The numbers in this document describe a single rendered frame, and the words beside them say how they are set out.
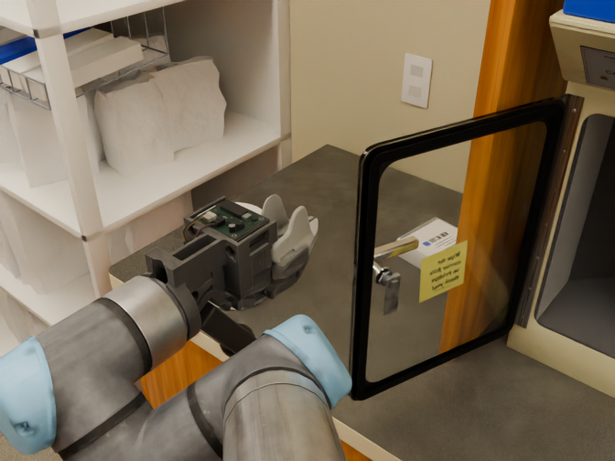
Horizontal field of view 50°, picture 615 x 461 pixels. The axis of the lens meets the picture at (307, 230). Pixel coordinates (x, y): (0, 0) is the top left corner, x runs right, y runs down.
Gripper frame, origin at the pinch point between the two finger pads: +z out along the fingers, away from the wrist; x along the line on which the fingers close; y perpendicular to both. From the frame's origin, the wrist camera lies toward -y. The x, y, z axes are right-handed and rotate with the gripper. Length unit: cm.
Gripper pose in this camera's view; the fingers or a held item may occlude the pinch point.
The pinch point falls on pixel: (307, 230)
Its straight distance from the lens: 71.3
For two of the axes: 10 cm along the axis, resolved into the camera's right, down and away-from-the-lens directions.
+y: 0.0, -8.3, -5.6
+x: -7.7, -3.6, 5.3
